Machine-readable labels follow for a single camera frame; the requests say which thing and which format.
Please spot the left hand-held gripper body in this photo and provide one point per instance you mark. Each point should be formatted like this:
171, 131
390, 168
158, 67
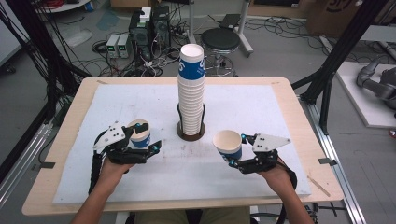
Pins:
112, 137

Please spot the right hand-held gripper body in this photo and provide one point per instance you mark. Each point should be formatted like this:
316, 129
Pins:
267, 142

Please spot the blue banded paper cup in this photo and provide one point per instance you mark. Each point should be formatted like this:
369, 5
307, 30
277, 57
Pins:
227, 143
141, 141

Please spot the stack of white paper cups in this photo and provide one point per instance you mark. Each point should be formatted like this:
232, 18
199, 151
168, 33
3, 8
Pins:
190, 99

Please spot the person's left hand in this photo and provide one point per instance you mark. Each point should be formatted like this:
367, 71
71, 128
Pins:
115, 172

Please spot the person's right hand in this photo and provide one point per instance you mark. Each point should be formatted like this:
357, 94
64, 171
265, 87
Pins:
277, 180

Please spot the wooden table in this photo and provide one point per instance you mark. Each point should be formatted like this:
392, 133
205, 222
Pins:
56, 155

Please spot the thin wooden stick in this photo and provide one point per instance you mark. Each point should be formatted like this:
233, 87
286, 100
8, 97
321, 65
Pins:
319, 186

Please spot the person's legs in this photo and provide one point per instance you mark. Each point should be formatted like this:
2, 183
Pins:
162, 217

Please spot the grey bench power supply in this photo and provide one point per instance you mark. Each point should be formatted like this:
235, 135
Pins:
124, 45
112, 45

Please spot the black computer tower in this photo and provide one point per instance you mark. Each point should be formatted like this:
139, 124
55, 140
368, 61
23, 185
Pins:
161, 26
140, 31

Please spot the white floor platform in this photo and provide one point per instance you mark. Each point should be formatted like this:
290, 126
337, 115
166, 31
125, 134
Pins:
358, 99

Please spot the black round stool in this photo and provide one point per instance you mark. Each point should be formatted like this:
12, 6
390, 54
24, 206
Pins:
220, 39

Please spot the cardboard box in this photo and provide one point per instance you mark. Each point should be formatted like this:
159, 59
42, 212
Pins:
333, 15

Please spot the white cabinet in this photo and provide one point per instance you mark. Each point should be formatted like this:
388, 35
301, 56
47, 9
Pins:
7, 37

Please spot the dark metal bracket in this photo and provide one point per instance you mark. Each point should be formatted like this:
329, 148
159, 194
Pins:
46, 165
327, 161

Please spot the aluminium rail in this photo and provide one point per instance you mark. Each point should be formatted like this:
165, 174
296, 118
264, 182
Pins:
339, 180
21, 168

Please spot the black metal frame stand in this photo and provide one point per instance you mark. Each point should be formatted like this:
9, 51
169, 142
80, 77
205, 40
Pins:
339, 53
40, 46

